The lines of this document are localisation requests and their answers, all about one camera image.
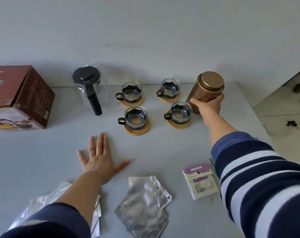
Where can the person's right hand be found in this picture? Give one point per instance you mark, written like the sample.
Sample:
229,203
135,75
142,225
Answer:
210,111

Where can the person's left hand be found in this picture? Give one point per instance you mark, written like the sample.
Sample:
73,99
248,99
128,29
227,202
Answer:
100,166

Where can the bronze metal tea canister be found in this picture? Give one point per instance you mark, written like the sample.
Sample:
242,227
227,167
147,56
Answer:
209,81

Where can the glass cup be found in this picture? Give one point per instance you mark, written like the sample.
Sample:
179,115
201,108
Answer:
131,92
135,117
181,112
170,87

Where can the wooden coaster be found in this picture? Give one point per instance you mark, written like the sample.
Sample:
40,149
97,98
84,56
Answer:
130,105
137,132
178,126
173,100

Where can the glass teapot black lid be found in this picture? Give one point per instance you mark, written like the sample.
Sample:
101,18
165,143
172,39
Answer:
86,74

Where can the red cardboard tea set box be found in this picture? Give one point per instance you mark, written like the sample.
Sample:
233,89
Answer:
16,84

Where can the person's right forearm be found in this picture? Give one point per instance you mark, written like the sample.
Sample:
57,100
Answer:
221,131

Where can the green paper pack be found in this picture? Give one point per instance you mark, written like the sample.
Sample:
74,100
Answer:
211,163

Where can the pile of silver foil packets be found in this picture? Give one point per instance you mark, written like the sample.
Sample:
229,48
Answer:
142,203
38,203

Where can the purple white small packet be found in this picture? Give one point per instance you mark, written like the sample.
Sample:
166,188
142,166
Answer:
200,182

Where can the black plug on floor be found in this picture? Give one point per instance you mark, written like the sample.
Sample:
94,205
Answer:
291,123

